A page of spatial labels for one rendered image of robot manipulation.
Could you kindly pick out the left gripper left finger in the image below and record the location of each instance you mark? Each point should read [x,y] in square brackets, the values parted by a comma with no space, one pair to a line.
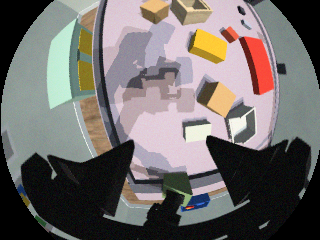
[101,178]

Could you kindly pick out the yellow rectangular block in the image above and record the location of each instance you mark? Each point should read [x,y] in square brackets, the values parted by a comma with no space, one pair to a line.
[208,46]

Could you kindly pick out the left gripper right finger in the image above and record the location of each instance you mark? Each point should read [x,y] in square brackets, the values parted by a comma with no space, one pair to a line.
[241,168]

